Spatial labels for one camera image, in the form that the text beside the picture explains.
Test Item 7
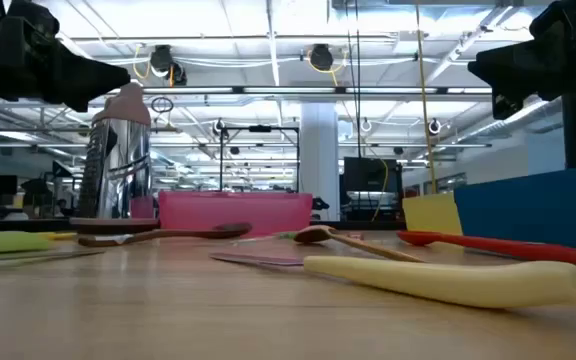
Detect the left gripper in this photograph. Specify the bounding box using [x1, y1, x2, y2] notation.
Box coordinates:
[0, 14, 132, 114]

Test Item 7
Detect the red plastic spoon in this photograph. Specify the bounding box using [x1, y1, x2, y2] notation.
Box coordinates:
[396, 229, 576, 267]

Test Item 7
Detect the light green silicone spatula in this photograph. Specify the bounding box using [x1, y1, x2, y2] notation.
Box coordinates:
[0, 231, 53, 255]

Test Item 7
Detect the dark wooden spoon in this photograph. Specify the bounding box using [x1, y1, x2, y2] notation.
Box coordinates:
[77, 222, 253, 248]

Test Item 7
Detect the pink plastic bin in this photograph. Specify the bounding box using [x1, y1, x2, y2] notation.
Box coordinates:
[157, 190, 314, 237]

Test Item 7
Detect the cream-handled kitchen knife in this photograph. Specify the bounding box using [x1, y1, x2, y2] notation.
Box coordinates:
[209, 251, 576, 310]

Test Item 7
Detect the light wooden spoon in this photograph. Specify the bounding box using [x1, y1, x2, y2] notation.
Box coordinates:
[293, 224, 424, 264]

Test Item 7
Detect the black ceiling spotlight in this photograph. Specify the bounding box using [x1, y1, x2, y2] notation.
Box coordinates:
[148, 44, 188, 86]
[309, 43, 335, 72]

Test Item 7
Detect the metal box grater pink trim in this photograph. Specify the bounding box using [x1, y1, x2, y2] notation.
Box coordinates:
[69, 82, 161, 235]

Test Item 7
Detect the blue plastic bin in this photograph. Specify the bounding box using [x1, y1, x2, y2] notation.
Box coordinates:
[453, 164, 576, 261]

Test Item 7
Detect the yellow plastic bin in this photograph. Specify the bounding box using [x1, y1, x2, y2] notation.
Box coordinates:
[401, 191, 465, 252]

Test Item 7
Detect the black equipment cabinet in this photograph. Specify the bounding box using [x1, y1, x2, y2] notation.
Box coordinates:
[340, 156, 403, 221]

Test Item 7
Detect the long ceiling light strip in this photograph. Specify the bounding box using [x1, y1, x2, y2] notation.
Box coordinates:
[105, 85, 493, 97]

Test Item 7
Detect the white building pillar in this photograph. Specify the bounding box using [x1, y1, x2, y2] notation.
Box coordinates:
[300, 102, 340, 222]

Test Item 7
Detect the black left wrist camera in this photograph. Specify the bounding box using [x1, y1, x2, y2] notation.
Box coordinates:
[6, 0, 61, 37]

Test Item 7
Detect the yellow power cable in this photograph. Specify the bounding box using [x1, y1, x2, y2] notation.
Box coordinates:
[414, 0, 438, 195]

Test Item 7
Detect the black power cable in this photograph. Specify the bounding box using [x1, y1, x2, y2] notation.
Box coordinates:
[355, 0, 362, 159]

